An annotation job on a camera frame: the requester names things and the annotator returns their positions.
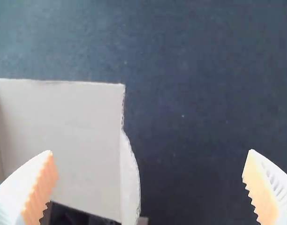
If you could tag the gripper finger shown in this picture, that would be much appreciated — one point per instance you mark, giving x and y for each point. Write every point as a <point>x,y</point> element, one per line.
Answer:
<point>267,187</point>
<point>24,189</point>

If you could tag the cardboard box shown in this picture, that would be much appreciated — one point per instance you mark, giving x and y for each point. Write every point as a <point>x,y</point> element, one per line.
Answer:
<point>63,140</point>

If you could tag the black mat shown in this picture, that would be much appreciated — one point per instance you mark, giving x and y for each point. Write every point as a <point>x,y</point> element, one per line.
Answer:
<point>192,70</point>

